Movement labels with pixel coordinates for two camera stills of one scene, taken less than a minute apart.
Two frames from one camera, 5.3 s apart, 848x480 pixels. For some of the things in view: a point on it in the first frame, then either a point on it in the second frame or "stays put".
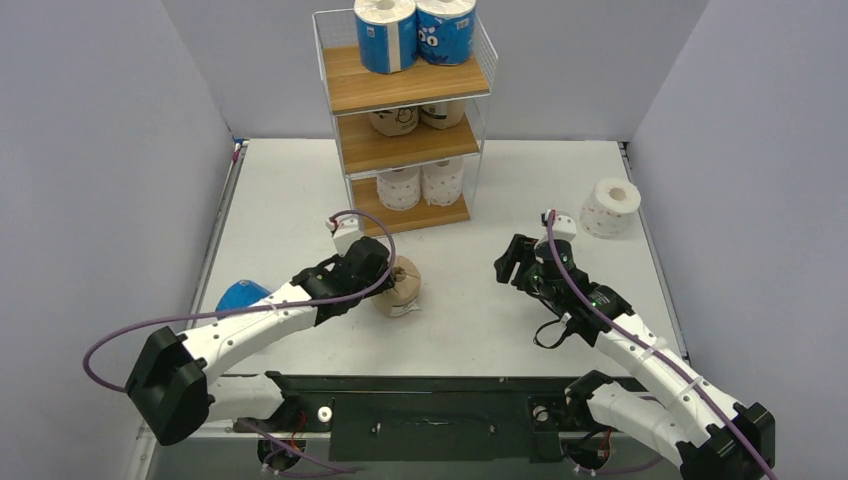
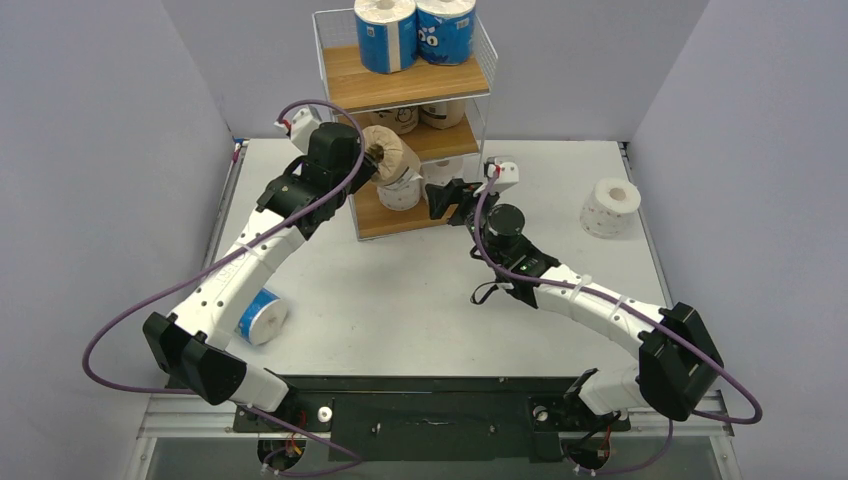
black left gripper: (379, 278) -> (368, 168)
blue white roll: (445, 30) stays put
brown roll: (403, 298) -> (395, 160)
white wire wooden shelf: (411, 141) stays put
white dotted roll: (441, 181) stays put
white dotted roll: (400, 189) stays put
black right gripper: (520, 258) -> (460, 204)
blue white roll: (388, 34) stays put
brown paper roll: (443, 115) stays put
